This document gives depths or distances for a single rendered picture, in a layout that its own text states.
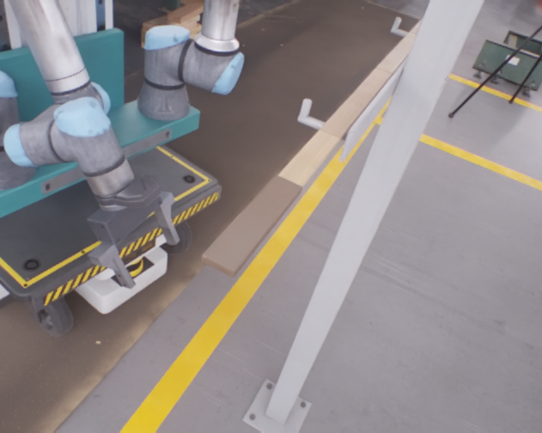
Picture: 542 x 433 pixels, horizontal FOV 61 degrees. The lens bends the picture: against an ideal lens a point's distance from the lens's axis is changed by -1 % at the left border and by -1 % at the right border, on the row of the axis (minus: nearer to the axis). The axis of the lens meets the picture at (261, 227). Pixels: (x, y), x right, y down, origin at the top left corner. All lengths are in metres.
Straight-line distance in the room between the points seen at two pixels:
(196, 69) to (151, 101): 0.17
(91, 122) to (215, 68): 0.56
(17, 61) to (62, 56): 0.31
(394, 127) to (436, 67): 0.10
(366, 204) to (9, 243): 0.90
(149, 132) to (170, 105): 0.10
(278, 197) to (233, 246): 0.07
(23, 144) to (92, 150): 0.13
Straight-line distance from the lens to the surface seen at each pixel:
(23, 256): 1.29
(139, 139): 1.31
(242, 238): 0.35
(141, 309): 1.55
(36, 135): 0.85
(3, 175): 1.13
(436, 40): 0.68
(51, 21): 0.91
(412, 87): 0.70
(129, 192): 0.80
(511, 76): 4.28
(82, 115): 0.78
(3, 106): 1.06
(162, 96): 1.37
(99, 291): 1.43
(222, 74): 1.27
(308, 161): 0.46
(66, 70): 0.92
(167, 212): 0.93
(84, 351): 1.48
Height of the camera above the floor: 1.25
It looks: 41 degrees down
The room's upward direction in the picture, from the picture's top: 14 degrees clockwise
